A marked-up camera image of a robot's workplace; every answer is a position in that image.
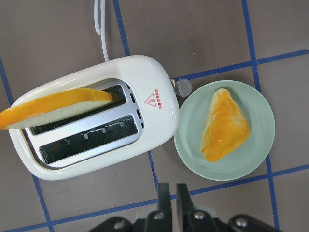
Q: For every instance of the triangular toast on plate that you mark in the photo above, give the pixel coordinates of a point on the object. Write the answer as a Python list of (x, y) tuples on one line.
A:
[(226, 128)]

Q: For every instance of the light green plate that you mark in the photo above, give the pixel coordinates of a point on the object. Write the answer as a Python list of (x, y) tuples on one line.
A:
[(249, 155)]

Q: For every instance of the white two-slot toaster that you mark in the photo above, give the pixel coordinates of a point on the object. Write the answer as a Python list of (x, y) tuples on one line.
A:
[(144, 116)]

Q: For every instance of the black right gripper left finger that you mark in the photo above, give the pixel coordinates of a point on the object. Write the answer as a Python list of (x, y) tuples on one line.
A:
[(164, 203)]

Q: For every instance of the bread slice in toaster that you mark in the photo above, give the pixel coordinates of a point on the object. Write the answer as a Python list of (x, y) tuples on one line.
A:
[(54, 107)]

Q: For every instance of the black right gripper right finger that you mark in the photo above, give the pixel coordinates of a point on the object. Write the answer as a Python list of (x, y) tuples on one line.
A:
[(183, 200)]

